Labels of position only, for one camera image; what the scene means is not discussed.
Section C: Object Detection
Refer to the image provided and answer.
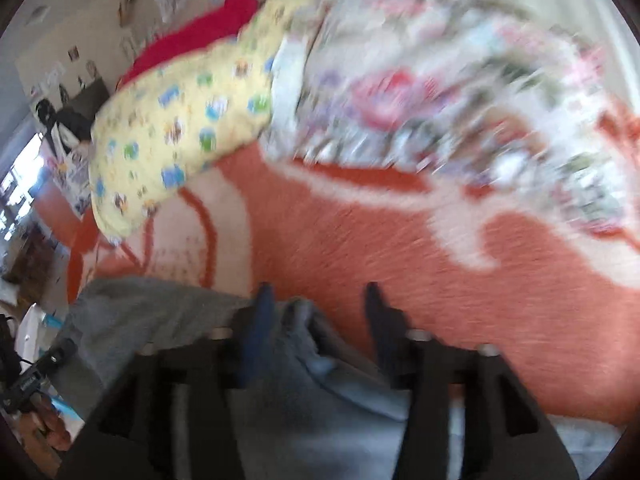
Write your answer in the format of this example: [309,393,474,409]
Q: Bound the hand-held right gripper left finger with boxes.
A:
[59,282,276,480]

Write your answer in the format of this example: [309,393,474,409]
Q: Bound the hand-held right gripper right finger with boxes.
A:
[364,282,577,480]

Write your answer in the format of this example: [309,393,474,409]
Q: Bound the orange and white blanket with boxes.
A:
[37,144,640,429]

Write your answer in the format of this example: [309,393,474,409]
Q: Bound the dark cabinet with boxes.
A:
[64,77,112,117]

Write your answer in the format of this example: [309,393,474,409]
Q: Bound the grey pants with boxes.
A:
[64,275,624,480]

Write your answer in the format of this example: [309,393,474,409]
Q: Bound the floral printed quilt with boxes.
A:
[269,0,637,242]

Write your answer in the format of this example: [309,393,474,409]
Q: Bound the person's left hand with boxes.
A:
[22,393,74,454]

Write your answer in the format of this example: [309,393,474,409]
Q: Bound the yellow printed pillow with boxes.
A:
[89,0,322,242]

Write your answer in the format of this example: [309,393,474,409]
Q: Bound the red blanket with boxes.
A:
[116,0,262,92]

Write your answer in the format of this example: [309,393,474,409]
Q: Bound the black bag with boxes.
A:
[34,99,95,150]

